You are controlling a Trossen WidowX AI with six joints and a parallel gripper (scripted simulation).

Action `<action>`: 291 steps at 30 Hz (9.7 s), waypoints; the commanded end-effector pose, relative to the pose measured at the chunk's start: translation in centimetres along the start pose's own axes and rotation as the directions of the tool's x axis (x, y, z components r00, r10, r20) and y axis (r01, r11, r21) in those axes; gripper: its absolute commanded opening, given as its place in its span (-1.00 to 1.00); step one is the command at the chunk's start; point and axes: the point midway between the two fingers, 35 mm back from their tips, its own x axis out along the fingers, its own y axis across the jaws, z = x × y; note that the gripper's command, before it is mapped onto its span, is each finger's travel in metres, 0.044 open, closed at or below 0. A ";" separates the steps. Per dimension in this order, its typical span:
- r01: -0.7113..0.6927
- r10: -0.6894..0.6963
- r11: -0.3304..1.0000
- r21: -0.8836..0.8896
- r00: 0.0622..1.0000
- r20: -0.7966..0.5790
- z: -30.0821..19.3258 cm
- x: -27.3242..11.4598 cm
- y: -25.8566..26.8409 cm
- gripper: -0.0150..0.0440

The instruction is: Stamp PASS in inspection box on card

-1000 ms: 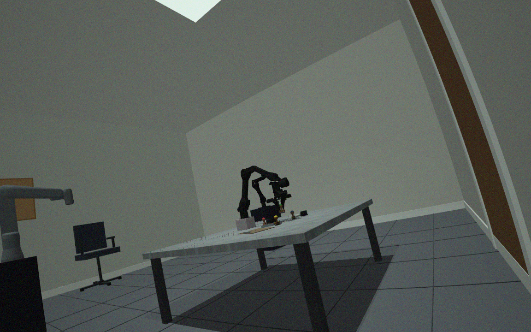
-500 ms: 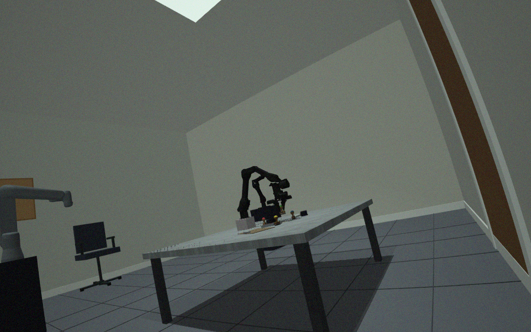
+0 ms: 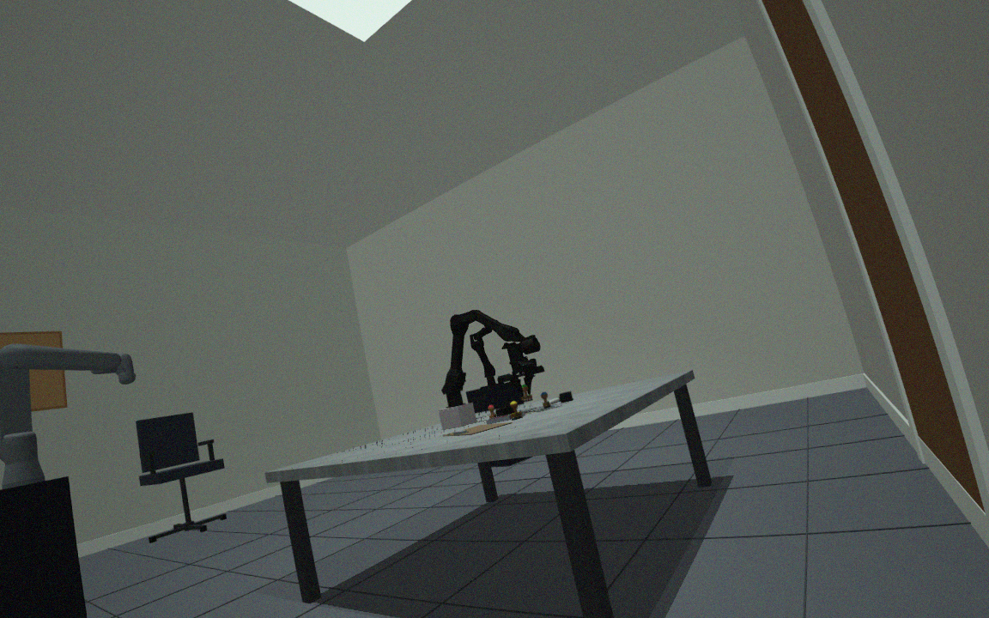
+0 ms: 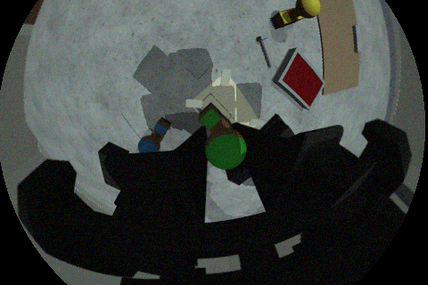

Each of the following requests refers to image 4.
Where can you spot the yellow ball-handled stamp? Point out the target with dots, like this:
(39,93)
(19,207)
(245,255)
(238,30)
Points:
(304,9)

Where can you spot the cream inspection card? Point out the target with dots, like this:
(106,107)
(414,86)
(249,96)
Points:
(225,94)

